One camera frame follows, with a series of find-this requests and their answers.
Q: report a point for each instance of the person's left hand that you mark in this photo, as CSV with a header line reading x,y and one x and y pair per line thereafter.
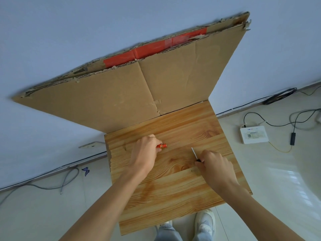
x,y
143,154

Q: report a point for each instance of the person's right hand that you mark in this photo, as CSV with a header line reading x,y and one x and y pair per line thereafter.
x,y
217,169

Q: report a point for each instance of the person's right fingers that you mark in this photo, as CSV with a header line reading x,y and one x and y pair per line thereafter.
x,y
203,158

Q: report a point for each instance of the person's left fingers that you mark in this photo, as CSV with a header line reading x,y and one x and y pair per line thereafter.
x,y
155,142

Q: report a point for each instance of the small orange-red tool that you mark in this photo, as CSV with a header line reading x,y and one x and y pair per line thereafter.
x,y
162,146

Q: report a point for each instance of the person's left forearm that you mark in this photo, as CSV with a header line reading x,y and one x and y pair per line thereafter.
x,y
107,205

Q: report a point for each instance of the person's right forearm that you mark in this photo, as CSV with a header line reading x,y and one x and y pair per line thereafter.
x,y
253,213

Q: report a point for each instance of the white router box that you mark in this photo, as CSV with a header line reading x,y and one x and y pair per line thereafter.
x,y
253,135

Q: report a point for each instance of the large brown cardboard sheet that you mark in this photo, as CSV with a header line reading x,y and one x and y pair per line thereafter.
x,y
120,97

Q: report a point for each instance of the person's white right shoe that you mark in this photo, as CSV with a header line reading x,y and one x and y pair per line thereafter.
x,y
205,224

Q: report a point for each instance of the person's white shoe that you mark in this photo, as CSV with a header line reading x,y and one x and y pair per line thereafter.
x,y
205,224
165,224

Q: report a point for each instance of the small blue clip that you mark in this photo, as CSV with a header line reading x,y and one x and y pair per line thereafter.
x,y
85,171

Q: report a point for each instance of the person's white left shoe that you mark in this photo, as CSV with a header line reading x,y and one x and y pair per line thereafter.
x,y
165,224

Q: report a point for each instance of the person's grey trouser leg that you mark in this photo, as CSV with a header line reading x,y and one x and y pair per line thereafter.
x,y
167,235

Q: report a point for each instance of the red tape strip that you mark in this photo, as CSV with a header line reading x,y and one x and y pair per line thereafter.
x,y
150,48

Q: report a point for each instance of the white wall socket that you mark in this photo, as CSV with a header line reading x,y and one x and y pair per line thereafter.
x,y
91,145

